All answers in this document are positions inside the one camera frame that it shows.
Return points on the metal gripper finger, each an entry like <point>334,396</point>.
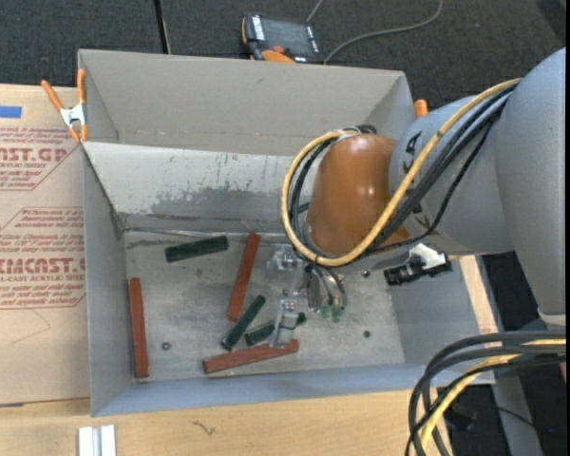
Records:
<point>287,323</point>
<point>289,260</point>

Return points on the dark green flat block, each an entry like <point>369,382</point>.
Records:
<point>260,334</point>
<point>197,249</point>
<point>243,322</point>

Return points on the red-brown flat block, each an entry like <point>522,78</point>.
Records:
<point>243,278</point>
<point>138,328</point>
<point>247,356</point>

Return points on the grey metal bin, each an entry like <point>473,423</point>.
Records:
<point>195,178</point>

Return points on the brown cardboard board red print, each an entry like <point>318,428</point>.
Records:
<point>38,340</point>

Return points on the black cylinder on white bracket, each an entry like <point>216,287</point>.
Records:
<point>415,269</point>

